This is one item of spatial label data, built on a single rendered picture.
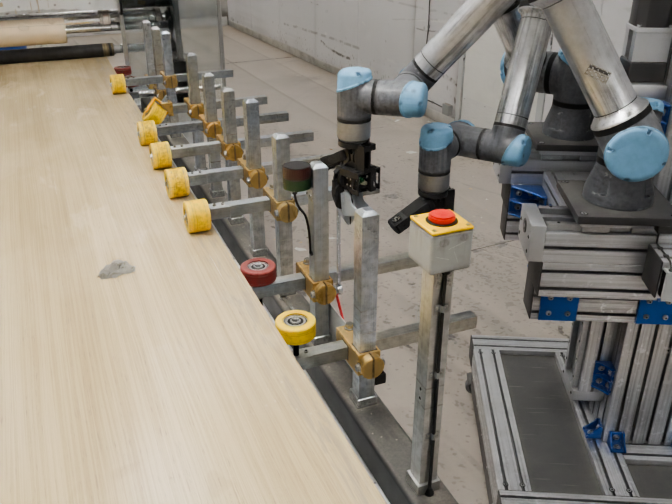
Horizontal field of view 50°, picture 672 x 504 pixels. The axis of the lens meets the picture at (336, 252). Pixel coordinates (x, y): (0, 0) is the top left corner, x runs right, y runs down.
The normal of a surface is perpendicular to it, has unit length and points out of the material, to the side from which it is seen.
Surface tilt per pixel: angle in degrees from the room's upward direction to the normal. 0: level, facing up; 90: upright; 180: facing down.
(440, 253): 90
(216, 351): 0
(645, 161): 96
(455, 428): 0
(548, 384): 0
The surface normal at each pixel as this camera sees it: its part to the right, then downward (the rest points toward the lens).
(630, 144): -0.22, 0.53
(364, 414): 0.00, -0.90
